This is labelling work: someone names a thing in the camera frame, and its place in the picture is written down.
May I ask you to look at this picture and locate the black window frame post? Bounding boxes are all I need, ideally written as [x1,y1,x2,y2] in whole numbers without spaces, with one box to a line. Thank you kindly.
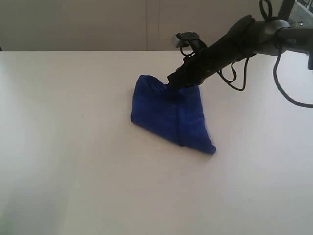
[277,0,295,21]

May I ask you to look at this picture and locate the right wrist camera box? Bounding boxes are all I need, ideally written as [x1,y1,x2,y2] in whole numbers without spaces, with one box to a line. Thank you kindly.
[172,32,200,48]

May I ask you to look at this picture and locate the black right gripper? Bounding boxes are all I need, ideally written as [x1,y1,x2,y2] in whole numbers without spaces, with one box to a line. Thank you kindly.
[167,35,242,87]

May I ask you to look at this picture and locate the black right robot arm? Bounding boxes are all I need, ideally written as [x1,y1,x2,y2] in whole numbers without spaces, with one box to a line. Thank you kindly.
[167,15,313,89]

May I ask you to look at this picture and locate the blue microfiber cloth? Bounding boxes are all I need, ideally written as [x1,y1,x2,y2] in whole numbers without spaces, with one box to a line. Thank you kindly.
[131,75,216,154]

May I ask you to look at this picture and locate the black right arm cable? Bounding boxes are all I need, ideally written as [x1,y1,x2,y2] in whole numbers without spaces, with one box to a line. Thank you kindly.
[219,0,313,108]

